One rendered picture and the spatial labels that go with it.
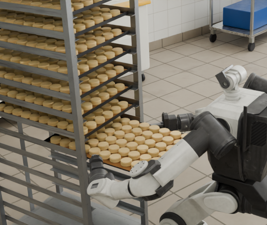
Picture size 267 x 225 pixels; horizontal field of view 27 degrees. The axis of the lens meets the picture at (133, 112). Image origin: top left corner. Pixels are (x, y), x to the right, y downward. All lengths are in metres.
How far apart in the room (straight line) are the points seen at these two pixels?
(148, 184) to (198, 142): 0.23
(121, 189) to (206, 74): 3.46
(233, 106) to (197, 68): 3.44
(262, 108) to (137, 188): 0.54
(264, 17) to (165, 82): 1.54
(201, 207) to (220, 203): 0.11
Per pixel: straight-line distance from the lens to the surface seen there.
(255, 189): 2.23
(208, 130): 1.95
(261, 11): 6.15
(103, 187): 2.10
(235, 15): 6.13
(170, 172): 1.93
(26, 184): 2.83
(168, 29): 6.16
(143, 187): 1.97
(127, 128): 2.63
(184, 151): 1.94
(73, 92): 2.29
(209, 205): 2.34
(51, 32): 2.31
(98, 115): 2.62
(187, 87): 5.09
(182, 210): 2.48
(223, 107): 2.09
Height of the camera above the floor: 1.99
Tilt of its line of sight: 25 degrees down
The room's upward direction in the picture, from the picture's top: 3 degrees counter-clockwise
